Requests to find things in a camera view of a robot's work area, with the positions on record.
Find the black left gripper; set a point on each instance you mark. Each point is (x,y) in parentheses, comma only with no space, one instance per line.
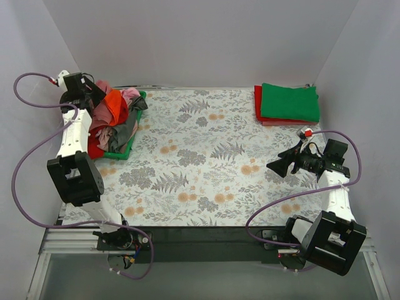
(94,94)

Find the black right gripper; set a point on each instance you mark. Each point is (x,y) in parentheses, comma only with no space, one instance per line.
(294,161)

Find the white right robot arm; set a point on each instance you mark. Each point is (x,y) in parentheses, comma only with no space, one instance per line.
(334,239)

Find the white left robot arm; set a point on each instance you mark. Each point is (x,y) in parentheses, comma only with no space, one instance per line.
(73,172)

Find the orange crumpled t-shirt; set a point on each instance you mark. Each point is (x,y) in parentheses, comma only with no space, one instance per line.
(117,107)

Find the light pink crumpled t-shirt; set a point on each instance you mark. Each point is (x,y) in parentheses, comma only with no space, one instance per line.
(101,115)

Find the pink folded t-shirt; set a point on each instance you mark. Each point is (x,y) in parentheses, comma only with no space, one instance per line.
(287,123)

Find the grey crumpled t-shirt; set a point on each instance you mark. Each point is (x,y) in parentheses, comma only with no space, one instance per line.
(122,133)

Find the red crumpled t-shirt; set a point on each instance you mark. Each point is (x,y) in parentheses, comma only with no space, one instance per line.
(98,141)

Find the green folded t-shirt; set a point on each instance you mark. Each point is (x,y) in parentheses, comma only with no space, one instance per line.
(299,103)

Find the green plastic laundry tray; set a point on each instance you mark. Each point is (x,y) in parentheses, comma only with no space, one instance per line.
(127,95)

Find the floral patterned table mat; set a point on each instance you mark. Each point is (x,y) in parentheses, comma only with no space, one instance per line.
(199,159)

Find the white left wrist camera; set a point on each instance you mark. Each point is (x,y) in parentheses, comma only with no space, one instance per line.
(59,79)

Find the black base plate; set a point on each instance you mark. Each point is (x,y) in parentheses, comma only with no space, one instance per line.
(205,244)

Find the aluminium frame rail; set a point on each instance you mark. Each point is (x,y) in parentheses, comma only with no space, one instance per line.
(60,241)

